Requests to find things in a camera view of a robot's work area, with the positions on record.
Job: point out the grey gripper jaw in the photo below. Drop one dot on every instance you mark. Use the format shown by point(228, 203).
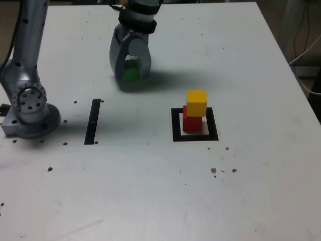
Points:
point(116, 55)
point(140, 49)

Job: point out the green cube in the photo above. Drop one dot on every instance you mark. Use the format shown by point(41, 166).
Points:
point(131, 72)

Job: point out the yellow cube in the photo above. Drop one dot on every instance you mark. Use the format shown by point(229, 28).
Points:
point(196, 103)

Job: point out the red cube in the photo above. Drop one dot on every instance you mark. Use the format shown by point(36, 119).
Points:
point(191, 124)

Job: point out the black tape square outline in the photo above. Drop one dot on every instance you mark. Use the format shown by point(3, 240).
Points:
point(175, 125)

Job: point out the black tape strip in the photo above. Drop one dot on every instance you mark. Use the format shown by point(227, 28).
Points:
point(92, 120)

